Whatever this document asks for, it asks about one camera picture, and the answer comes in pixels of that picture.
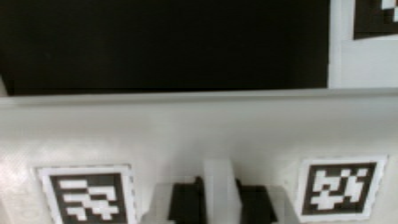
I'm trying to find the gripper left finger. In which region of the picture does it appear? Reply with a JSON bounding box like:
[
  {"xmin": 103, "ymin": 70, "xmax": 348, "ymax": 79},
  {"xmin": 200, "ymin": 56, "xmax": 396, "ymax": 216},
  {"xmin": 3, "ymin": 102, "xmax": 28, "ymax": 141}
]
[{"xmin": 140, "ymin": 177, "xmax": 207, "ymax": 224}]

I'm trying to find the white cabinet door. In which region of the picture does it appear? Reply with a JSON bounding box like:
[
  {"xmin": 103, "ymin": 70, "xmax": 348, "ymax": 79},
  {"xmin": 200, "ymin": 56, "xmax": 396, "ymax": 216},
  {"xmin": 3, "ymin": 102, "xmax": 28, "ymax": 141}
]
[{"xmin": 0, "ymin": 88, "xmax": 398, "ymax": 224}]

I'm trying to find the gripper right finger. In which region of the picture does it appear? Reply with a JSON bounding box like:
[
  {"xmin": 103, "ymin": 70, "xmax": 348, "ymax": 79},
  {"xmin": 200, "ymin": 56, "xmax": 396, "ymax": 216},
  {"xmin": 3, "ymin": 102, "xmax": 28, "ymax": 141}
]
[{"xmin": 236, "ymin": 181, "xmax": 296, "ymax": 224}]

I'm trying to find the white cabinet body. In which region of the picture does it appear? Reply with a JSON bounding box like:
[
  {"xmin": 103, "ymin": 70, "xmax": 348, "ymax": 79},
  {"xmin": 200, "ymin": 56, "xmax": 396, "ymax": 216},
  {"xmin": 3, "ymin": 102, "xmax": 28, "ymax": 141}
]
[{"xmin": 326, "ymin": 0, "xmax": 398, "ymax": 88}]

